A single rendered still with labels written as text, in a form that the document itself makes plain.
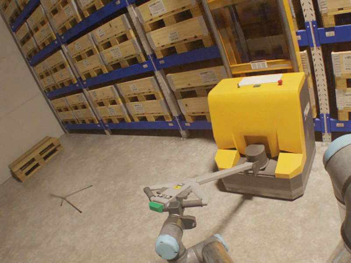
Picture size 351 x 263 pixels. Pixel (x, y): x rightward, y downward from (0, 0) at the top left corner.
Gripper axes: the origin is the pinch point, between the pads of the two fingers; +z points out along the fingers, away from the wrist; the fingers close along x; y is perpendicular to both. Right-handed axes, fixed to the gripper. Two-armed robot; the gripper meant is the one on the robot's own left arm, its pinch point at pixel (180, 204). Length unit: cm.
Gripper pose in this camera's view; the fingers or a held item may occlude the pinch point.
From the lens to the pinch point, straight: 123.8
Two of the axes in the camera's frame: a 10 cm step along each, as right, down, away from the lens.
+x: 1.8, 9.5, 2.6
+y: -9.7, 1.3, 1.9
